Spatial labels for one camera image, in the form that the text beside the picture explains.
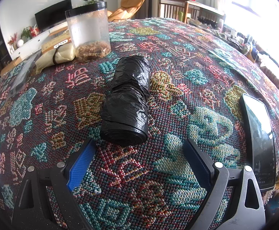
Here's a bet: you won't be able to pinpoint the orange lounge chair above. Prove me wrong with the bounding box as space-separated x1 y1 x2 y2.
107 0 146 21

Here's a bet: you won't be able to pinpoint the beige rolled cloth bag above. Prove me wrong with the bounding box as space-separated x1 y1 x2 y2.
35 44 76 73

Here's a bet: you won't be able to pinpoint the flat yellow box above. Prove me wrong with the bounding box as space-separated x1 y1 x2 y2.
41 32 72 53

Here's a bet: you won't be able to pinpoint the clear plastic jar black lid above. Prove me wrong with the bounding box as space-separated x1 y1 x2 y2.
65 1 111 61

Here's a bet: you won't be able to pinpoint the colourful woven patterned blanket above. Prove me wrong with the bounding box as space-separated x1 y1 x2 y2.
0 17 279 230

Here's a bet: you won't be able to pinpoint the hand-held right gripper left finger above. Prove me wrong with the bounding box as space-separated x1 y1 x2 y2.
12 139 96 230

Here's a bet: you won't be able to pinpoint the black trash bag roll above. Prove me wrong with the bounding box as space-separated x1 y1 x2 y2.
100 56 151 146

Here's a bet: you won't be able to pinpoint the red flowers in vase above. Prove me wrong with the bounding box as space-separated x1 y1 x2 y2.
8 33 18 49

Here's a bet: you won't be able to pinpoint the black smartphone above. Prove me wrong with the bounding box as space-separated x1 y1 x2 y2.
240 93 277 192

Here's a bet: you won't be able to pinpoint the wooden side table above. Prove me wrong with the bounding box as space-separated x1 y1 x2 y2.
158 0 226 25

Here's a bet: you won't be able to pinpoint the grey transparent plastic bag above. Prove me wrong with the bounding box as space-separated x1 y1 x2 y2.
9 53 40 94

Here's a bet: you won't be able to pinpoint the clutter of bottles and bags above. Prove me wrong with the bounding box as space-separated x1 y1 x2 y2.
194 17 279 91

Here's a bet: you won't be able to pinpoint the small wooden stool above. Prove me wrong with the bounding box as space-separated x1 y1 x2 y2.
49 26 69 37

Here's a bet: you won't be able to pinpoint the green plant red decorations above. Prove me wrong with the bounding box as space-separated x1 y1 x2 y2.
21 26 40 39

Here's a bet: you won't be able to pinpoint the black television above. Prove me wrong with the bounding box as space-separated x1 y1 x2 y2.
35 0 73 31

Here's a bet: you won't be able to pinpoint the cardboard box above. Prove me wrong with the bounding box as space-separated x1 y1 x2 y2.
0 56 22 76

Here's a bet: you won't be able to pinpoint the white tv cabinet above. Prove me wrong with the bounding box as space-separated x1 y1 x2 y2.
9 21 69 60

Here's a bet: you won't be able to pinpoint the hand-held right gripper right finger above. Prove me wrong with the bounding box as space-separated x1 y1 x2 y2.
183 139 266 230

